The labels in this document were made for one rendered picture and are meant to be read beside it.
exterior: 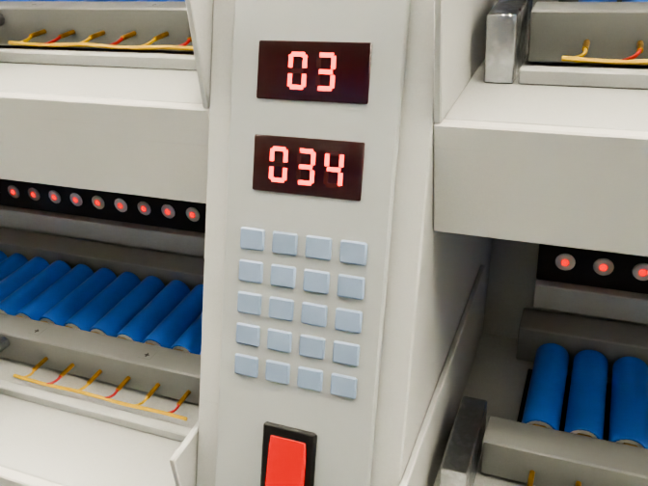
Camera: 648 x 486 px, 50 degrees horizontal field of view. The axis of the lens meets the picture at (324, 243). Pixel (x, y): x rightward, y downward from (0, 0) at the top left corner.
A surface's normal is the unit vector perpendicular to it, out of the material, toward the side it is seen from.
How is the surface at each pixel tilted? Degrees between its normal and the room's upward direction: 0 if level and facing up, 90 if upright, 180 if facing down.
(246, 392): 90
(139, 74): 21
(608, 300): 111
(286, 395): 90
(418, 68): 90
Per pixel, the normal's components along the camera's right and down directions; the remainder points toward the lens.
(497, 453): -0.37, 0.48
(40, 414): -0.07, -0.86
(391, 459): -0.37, 0.14
